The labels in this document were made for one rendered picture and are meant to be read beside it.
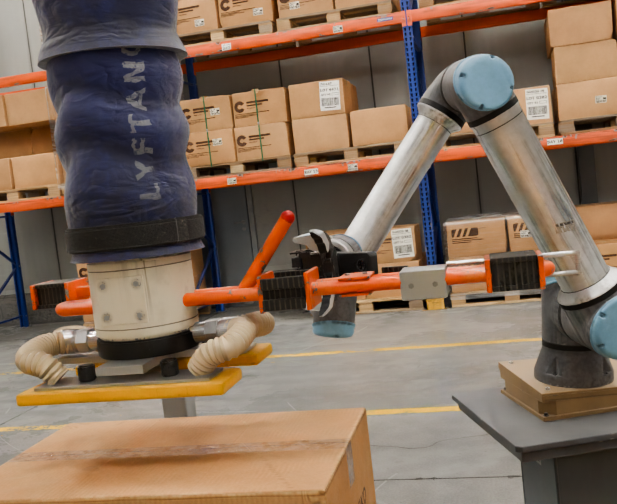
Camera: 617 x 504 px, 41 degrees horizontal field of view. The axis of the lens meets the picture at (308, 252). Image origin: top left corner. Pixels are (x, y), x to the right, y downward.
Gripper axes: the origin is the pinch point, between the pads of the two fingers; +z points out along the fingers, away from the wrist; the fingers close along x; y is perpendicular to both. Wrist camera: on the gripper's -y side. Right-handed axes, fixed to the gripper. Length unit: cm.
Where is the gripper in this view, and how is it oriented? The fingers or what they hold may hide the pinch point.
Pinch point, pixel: (319, 273)
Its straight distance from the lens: 143.6
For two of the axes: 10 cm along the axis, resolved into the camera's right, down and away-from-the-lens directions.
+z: -2.1, 1.0, -9.7
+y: -9.7, 1.0, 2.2
